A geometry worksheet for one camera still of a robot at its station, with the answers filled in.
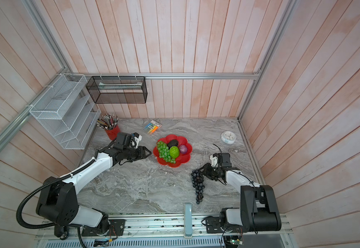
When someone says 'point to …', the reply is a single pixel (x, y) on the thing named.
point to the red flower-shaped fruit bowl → (182, 158)
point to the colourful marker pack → (152, 126)
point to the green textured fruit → (174, 152)
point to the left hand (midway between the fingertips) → (148, 155)
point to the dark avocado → (173, 142)
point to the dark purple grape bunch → (197, 181)
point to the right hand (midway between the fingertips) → (201, 169)
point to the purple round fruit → (183, 149)
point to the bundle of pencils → (107, 121)
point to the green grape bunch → (164, 152)
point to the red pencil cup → (112, 134)
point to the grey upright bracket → (188, 220)
